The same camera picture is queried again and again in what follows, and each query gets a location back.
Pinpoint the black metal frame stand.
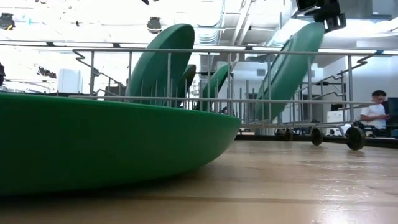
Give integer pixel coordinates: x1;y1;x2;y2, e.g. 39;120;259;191
306;81;347;123

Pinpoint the black monitor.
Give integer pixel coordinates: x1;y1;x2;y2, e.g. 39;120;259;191
384;96;398;138

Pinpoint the person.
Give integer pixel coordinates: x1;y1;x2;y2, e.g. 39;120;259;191
359;90;390;131

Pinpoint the green plate with white label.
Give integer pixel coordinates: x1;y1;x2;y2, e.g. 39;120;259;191
195;64;231;112

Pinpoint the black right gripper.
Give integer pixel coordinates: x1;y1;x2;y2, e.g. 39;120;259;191
295;0;348;34

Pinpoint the grey wire dish rack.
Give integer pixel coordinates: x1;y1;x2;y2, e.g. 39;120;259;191
68;46;379;152

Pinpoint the green plate with long label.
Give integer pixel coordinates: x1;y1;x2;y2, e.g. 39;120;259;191
0;91;242;196

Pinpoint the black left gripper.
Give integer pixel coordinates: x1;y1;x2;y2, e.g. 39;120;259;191
0;12;16;31

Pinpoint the black aluminium table frame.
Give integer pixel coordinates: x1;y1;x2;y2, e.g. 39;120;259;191
234;133;398;149

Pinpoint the white box-shaped appliance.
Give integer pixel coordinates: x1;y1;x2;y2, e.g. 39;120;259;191
57;68;83;94

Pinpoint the black ceiling dome device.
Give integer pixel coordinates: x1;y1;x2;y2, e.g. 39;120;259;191
146;17;163;35

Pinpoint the teal plate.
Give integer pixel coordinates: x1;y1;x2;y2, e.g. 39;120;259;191
254;21;326;123
126;23;196;107

